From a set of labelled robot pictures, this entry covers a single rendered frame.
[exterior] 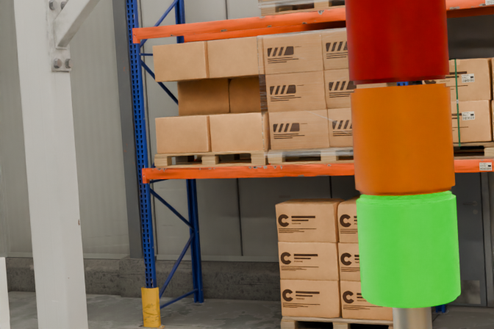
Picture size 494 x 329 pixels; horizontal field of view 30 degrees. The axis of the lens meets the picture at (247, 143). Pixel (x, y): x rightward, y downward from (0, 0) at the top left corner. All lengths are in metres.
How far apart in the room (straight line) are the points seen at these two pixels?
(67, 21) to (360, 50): 2.54
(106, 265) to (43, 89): 8.37
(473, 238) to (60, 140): 7.00
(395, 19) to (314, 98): 8.05
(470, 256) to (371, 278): 9.15
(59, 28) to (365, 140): 2.56
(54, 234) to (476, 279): 7.06
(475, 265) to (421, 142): 9.18
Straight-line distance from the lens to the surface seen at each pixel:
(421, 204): 0.45
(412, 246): 0.45
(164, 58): 9.20
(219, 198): 10.48
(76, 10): 2.95
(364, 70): 0.45
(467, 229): 9.57
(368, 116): 0.45
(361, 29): 0.45
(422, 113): 0.45
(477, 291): 9.67
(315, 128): 8.50
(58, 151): 2.98
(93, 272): 11.32
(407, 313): 0.48
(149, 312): 9.47
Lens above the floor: 2.27
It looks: 3 degrees down
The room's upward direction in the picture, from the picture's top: 4 degrees counter-clockwise
